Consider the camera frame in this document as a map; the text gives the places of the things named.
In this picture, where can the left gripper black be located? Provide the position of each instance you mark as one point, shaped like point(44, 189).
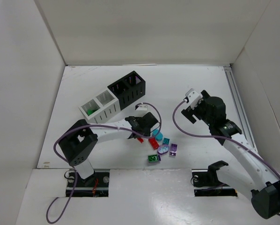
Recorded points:
point(137, 128)

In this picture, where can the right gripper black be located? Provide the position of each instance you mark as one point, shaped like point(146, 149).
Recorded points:
point(192, 113)

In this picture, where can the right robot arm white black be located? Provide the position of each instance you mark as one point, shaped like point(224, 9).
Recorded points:
point(262, 186)

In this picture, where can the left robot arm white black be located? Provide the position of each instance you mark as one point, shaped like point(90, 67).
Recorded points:
point(76, 144)

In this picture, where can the red long lego brick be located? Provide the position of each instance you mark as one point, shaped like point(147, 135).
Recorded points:
point(154, 144)

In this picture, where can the teal rounded lego brick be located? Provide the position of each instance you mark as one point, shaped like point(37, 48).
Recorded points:
point(158, 135)

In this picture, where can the small teal square lego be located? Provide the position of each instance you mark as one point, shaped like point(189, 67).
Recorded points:
point(166, 141)

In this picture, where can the lilac oval paw lego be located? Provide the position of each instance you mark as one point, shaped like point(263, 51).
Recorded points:
point(163, 149)

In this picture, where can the green lego on purple plate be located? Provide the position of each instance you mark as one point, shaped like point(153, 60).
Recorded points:
point(155, 158)

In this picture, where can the purple lego brick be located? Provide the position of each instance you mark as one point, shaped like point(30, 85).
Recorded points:
point(173, 150)

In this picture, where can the black slotted double container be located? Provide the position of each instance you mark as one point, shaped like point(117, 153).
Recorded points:
point(128, 89)

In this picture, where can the white slotted double container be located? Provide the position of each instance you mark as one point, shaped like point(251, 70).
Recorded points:
point(106, 105)

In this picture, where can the green lego in container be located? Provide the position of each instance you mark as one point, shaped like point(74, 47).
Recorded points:
point(90, 111)

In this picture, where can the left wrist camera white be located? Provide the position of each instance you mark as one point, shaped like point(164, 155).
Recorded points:
point(141, 107)

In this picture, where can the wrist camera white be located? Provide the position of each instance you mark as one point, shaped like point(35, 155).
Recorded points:
point(192, 98)
point(141, 107)

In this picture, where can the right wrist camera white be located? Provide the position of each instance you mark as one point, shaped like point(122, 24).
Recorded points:
point(192, 98)

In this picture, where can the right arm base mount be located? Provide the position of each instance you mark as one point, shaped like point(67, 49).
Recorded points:
point(206, 183)

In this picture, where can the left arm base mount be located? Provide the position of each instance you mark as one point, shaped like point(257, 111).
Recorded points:
point(98, 186)

